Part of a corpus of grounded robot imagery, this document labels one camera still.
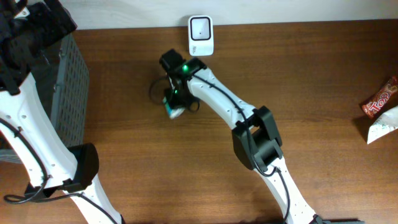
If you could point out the grey plastic mesh basket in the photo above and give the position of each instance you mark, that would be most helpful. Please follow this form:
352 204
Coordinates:
62 84

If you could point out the white barcode scanner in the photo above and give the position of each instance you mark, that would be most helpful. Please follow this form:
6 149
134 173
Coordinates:
200 35

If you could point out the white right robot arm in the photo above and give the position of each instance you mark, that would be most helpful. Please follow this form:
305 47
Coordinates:
256 139

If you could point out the white tube with gold cap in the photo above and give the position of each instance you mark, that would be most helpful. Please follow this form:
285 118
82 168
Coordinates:
386 123

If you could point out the red chocolate bar wrapper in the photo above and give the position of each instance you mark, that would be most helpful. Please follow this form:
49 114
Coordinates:
377 101

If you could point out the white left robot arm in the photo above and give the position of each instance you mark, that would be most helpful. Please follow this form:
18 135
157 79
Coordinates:
51 165

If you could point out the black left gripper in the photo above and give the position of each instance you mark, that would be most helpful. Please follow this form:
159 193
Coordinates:
40 13

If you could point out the small green tissue pack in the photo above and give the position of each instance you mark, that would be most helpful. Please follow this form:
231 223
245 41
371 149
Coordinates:
172 113

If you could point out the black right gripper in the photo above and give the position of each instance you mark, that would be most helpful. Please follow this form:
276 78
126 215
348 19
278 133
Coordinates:
175 102

